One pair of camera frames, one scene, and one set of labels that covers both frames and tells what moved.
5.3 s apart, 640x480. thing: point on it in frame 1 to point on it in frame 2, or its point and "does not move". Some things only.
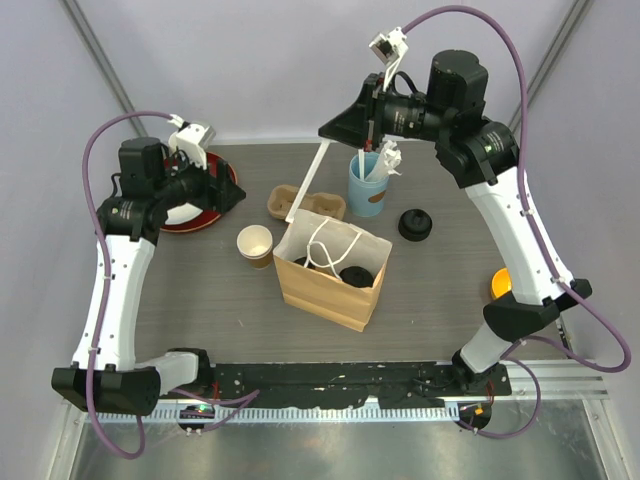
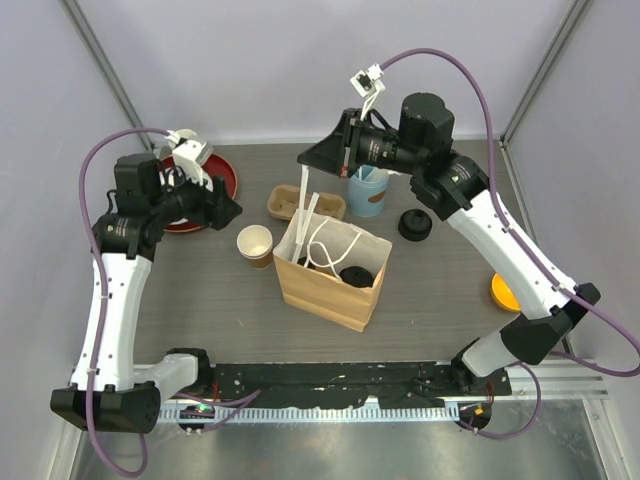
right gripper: (352, 125) to (338, 154)
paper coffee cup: (254, 243) does not move
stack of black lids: (415, 225) does not move
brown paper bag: (329, 269) does not move
